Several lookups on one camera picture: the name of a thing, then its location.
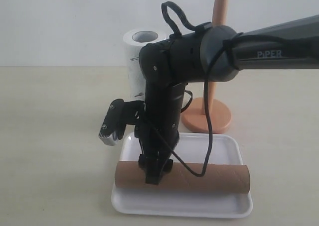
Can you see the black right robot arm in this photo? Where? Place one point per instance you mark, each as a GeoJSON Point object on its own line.
{"type": "Point", "coordinates": [209, 54]}

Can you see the white printed paper towel roll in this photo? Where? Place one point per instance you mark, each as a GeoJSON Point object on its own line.
{"type": "Point", "coordinates": [134, 40]}

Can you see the wooden paper towel holder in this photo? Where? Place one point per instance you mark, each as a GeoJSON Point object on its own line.
{"type": "Point", "coordinates": [194, 118]}

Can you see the white rectangular tray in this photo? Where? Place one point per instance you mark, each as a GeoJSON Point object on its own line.
{"type": "Point", "coordinates": [191, 148]}

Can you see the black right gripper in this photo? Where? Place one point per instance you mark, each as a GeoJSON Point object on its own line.
{"type": "Point", "coordinates": [159, 126]}

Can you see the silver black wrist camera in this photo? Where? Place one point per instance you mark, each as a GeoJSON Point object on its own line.
{"type": "Point", "coordinates": [120, 114]}

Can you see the brown cardboard tube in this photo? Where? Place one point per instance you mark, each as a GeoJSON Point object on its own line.
{"type": "Point", "coordinates": [218, 178]}

